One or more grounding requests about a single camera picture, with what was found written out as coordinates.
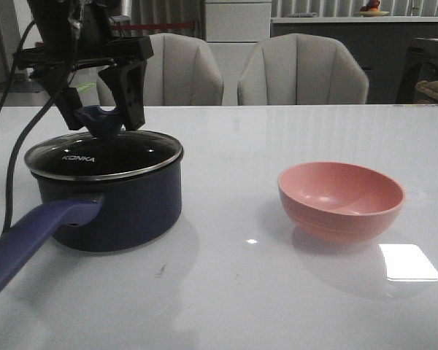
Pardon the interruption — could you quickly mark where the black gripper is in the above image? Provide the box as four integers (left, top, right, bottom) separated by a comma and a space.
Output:
14, 1, 153, 131

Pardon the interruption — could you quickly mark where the glass lid blue knob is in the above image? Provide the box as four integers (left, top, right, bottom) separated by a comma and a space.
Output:
24, 106, 183, 182

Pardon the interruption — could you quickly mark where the pink bowl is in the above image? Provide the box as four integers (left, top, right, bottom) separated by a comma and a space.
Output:
277, 161, 406, 243

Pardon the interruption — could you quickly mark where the left beige chair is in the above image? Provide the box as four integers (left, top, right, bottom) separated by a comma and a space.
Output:
96, 32, 225, 106

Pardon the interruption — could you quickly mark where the beige chair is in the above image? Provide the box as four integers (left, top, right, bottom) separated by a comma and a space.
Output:
96, 32, 225, 106
237, 34, 369, 106

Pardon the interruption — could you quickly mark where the dark blue saucepan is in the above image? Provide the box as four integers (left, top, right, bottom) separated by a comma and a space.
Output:
0, 167, 182, 293

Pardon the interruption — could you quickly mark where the white cabinet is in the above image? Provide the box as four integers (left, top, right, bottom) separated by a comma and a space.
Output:
205, 1, 272, 106

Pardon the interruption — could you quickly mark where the right beige chair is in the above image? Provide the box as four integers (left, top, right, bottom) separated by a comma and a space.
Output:
237, 34, 369, 106

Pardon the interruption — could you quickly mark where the fruit plate on counter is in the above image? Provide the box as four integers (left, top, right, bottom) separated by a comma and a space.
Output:
356, 0, 389, 18

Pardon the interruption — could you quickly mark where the dark counter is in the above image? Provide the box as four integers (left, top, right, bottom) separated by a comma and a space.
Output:
271, 16, 438, 104

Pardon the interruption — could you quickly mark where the olive cushion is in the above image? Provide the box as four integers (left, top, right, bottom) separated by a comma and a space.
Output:
415, 80, 438, 104

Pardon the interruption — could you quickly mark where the black cable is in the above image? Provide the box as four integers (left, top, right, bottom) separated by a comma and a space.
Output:
0, 17, 81, 233

